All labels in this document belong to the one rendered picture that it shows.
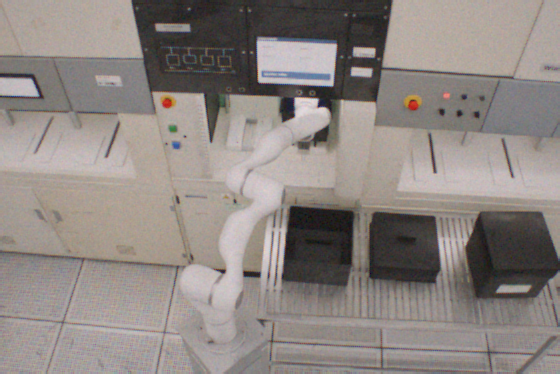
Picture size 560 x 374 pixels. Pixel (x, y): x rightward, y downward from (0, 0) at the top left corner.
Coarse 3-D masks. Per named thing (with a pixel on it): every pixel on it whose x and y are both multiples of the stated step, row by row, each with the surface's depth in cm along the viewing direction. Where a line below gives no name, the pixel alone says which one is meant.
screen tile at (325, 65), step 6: (300, 48) 189; (306, 48) 189; (312, 48) 189; (318, 48) 189; (300, 54) 191; (306, 54) 191; (312, 54) 191; (318, 54) 191; (324, 54) 191; (330, 54) 190; (300, 60) 194; (324, 60) 193; (330, 60) 193; (300, 66) 196; (306, 66) 195; (312, 66) 195; (318, 66) 195; (324, 66) 195; (330, 66) 195
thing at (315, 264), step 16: (304, 208) 234; (320, 208) 233; (288, 224) 229; (304, 224) 243; (320, 224) 242; (336, 224) 240; (352, 224) 228; (288, 240) 242; (304, 240) 242; (320, 240) 239; (336, 240) 242; (288, 256) 236; (304, 256) 236; (320, 256) 237; (336, 256) 237; (288, 272) 224; (304, 272) 222; (320, 272) 221; (336, 272) 220
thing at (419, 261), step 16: (384, 224) 236; (400, 224) 236; (416, 224) 236; (432, 224) 236; (384, 240) 231; (400, 240) 231; (416, 240) 231; (432, 240) 231; (384, 256) 226; (400, 256) 225; (416, 256) 225; (432, 256) 226; (384, 272) 226; (400, 272) 225; (416, 272) 224; (432, 272) 223
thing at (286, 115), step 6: (282, 102) 245; (330, 102) 245; (282, 108) 243; (330, 108) 243; (282, 114) 242; (288, 114) 242; (294, 114) 242; (282, 120) 245; (318, 132) 250; (324, 132) 249; (318, 138) 253; (324, 138) 252
